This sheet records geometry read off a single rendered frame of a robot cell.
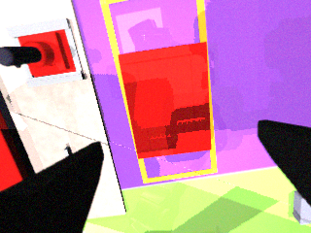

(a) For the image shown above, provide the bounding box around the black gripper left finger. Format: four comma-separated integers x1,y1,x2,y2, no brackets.
0,142,104,233

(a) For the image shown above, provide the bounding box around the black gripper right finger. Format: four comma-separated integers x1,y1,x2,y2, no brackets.
257,119,311,208

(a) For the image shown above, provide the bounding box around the yellow rectangular outline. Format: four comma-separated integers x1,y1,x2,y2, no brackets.
100,0,218,183

